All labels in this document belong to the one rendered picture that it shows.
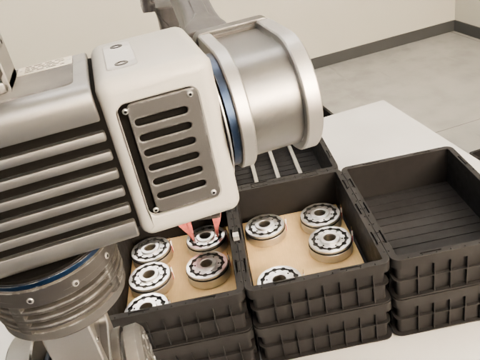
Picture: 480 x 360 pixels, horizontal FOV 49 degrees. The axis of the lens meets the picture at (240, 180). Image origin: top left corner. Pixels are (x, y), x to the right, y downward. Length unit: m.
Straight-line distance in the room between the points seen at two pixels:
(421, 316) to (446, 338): 0.08
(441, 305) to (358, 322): 0.18
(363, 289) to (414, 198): 0.41
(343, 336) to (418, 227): 0.34
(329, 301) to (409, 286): 0.17
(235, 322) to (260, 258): 0.22
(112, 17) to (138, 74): 3.95
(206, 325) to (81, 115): 0.77
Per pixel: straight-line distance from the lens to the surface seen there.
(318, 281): 1.09
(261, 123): 0.48
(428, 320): 1.27
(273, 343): 1.20
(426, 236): 1.34
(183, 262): 1.36
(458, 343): 1.28
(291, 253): 1.31
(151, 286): 1.27
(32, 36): 4.42
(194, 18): 0.77
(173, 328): 1.14
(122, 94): 0.43
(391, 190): 1.49
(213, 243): 1.34
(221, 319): 1.14
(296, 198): 1.42
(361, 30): 5.01
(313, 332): 1.19
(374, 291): 1.15
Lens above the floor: 1.65
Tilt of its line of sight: 30 degrees down
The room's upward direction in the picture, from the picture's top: 12 degrees counter-clockwise
